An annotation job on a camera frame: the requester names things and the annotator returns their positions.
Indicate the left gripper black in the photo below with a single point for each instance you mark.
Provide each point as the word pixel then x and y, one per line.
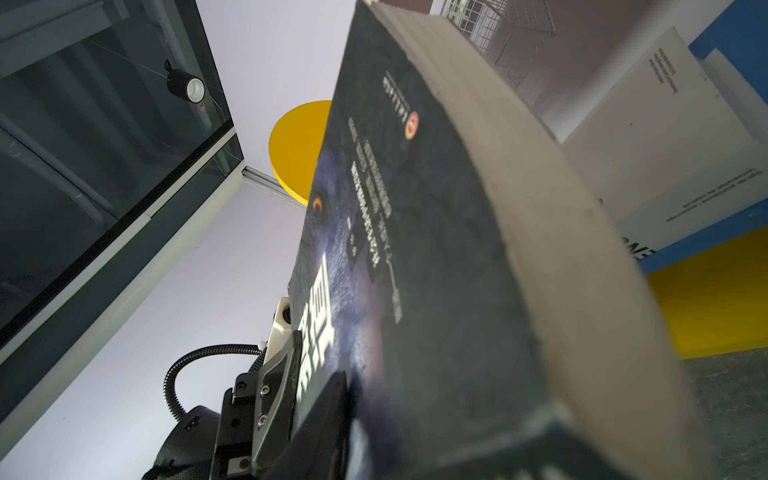
pixel 251 437

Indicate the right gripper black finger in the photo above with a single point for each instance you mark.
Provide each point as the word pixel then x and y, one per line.
pixel 318 450

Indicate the black book white characters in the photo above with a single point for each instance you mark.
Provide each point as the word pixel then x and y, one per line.
pixel 460 280

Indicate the white Spanish text book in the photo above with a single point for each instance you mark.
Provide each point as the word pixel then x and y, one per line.
pixel 676 146

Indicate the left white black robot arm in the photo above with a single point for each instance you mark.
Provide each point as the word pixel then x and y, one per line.
pixel 187 452

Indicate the black ceiling spotlight near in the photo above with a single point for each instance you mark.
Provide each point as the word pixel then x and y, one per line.
pixel 184 85

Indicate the yellow pink blue bookshelf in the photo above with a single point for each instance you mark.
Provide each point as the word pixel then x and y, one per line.
pixel 713 289

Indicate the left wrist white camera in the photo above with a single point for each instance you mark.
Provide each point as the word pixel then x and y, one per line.
pixel 281 329

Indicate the white wire divider rack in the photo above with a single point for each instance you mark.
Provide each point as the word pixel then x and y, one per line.
pixel 489 25

